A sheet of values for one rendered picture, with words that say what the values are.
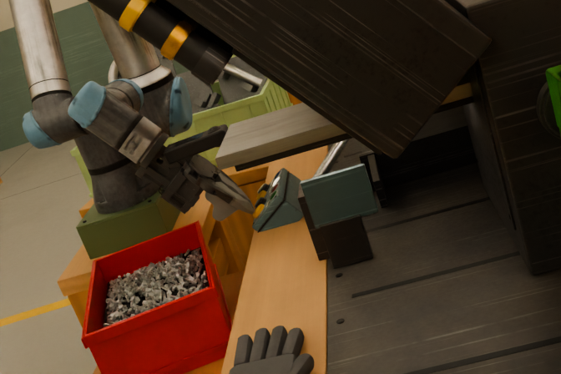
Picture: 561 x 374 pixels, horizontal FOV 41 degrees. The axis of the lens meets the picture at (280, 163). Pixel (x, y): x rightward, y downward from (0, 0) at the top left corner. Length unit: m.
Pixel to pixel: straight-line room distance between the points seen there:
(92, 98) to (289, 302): 0.49
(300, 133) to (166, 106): 0.64
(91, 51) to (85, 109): 7.29
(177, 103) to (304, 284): 0.60
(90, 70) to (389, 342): 7.85
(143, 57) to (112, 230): 0.38
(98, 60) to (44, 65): 7.12
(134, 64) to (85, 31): 7.00
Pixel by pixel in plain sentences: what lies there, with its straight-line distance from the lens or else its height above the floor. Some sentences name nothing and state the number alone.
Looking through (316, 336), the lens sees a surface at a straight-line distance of 0.96.
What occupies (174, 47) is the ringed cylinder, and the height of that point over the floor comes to 1.30.
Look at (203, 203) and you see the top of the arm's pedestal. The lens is 1.74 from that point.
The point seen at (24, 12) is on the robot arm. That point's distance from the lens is 1.51.
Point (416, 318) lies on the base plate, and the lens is 0.94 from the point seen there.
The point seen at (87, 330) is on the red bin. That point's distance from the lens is 1.19.
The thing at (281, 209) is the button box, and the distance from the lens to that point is 1.31.
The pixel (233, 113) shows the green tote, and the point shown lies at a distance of 2.15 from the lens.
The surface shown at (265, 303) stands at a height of 0.90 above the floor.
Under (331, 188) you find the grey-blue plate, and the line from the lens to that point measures 1.06.
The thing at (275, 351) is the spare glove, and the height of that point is 0.92.
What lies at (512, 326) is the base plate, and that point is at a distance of 0.88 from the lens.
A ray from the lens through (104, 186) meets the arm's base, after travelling 1.64.
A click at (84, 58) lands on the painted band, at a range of 8.61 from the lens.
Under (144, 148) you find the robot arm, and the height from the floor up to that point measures 1.11.
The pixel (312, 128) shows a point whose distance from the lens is 0.97.
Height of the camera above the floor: 1.39
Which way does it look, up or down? 17 degrees down
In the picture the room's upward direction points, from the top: 19 degrees counter-clockwise
